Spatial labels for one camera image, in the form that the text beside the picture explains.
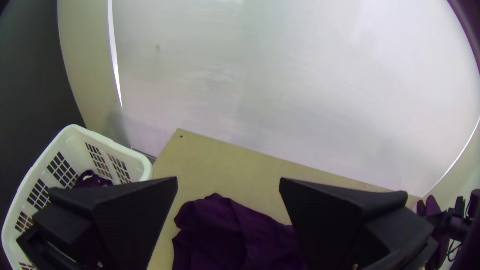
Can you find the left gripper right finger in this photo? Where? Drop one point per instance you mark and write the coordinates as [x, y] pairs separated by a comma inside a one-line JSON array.
[[337, 221]]

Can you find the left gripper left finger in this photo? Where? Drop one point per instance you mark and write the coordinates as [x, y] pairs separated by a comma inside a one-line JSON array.
[[123, 213]]

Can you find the pile of folded clothes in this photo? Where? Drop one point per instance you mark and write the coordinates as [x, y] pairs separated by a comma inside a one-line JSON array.
[[431, 206]]

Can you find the dark t-shirt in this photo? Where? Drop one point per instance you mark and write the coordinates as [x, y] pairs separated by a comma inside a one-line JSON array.
[[225, 240]]

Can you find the dark garment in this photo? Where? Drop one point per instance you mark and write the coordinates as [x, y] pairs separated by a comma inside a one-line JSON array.
[[90, 180]]

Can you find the white laundry basket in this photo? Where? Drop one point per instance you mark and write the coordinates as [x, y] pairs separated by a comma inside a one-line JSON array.
[[71, 142]]

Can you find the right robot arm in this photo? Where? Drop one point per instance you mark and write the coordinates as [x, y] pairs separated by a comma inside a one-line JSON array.
[[455, 227]]

